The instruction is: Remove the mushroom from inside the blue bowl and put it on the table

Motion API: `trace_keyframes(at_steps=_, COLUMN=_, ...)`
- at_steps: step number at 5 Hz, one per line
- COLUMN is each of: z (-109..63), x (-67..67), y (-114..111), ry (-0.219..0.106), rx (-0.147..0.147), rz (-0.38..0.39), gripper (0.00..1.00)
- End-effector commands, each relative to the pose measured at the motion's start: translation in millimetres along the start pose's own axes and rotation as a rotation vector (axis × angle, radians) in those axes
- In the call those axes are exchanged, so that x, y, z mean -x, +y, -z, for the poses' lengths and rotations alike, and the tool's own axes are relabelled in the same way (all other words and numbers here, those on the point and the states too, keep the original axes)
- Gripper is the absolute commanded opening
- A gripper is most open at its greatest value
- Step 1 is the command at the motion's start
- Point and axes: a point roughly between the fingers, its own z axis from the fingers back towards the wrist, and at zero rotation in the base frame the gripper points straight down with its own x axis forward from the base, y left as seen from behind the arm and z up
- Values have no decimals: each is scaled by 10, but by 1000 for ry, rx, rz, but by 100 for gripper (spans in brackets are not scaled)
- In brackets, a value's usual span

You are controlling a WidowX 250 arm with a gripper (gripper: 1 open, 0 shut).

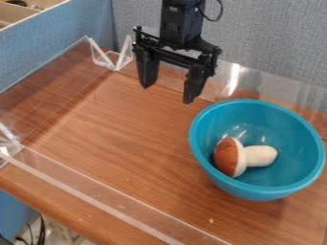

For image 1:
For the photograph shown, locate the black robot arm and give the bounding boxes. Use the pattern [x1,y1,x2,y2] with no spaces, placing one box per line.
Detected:
[133,0,222,103]

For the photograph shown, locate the clear acrylic barrier wall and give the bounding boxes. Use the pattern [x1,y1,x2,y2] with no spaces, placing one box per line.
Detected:
[0,38,327,245]

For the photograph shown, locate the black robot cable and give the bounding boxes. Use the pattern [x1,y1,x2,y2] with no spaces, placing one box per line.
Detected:
[194,0,224,23]

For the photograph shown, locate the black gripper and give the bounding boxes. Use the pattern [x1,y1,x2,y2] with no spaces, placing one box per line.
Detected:
[133,25,222,103]

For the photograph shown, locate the black floor cables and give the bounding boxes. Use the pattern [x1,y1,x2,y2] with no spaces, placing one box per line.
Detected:
[0,214,48,245]

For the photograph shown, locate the blue plastic bowl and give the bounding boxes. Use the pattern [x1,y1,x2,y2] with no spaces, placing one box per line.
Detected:
[189,99,325,201]

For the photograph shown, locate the brown white plush mushroom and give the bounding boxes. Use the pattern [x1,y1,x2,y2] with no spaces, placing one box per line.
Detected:
[213,138,279,178]

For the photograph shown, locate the wooden shelf box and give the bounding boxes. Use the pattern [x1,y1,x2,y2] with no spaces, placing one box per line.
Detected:
[0,0,72,32]

